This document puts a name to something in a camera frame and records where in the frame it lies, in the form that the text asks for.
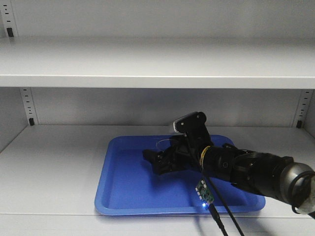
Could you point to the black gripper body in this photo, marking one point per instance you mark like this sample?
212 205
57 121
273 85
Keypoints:
183 155

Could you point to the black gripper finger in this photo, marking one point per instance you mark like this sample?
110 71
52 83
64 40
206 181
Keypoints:
160 169
152 156

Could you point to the clear glass beaker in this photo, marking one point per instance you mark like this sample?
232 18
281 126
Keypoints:
164 144

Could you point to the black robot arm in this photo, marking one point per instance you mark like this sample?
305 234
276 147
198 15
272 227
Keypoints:
265 174

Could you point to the upper white cabinet shelf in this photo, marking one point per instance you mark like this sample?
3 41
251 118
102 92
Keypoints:
74 62

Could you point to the blue plastic tray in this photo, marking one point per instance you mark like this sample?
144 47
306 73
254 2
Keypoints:
128 186

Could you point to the green circuit board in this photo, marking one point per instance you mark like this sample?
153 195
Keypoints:
204 193

